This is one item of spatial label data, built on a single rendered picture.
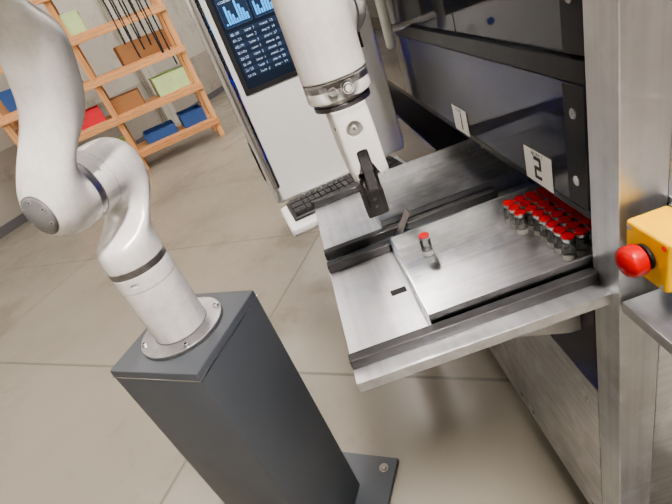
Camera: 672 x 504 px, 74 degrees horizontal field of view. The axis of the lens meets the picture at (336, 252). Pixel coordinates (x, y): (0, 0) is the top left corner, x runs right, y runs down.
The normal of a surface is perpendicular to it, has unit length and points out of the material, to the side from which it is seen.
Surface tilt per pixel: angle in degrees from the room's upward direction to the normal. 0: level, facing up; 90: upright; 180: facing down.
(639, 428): 90
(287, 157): 90
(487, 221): 0
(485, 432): 0
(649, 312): 0
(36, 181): 66
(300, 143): 90
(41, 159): 71
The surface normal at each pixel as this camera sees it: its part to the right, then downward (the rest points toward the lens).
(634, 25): 0.14, 0.49
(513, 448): -0.32, -0.80
